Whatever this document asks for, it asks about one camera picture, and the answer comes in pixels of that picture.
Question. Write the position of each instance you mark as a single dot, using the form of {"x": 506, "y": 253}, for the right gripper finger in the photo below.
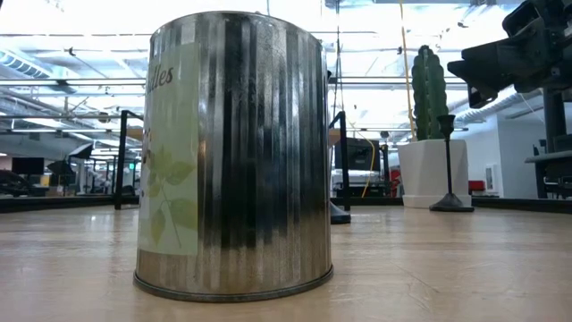
{"x": 487, "y": 67}
{"x": 480, "y": 100}

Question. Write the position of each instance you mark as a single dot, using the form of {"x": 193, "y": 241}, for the tall black candlestick holder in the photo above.
{"x": 450, "y": 203}

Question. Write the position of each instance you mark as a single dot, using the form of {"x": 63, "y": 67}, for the silver labelled candle tin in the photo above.
{"x": 250, "y": 156}

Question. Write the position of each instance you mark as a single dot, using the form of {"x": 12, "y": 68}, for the green cactus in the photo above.
{"x": 429, "y": 98}

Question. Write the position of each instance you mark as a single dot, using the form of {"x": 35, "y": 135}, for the black monitor stand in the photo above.
{"x": 554, "y": 125}

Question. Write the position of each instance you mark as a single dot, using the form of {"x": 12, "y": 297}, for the white hexagonal planter pot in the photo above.
{"x": 424, "y": 174}

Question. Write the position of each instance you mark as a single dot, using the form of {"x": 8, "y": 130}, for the grey desk cart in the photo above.
{"x": 554, "y": 157}

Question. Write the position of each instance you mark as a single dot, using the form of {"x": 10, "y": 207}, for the black computer case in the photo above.
{"x": 357, "y": 154}

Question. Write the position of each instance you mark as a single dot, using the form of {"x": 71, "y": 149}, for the black studio lamp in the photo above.
{"x": 82, "y": 152}
{"x": 60, "y": 167}

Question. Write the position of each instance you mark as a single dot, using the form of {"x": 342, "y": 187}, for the black distant monitor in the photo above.
{"x": 27, "y": 166}

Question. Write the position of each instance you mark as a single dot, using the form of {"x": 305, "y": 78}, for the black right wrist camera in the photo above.
{"x": 520, "y": 20}

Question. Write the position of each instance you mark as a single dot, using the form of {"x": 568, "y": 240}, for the white wall frame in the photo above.
{"x": 491, "y": 179}

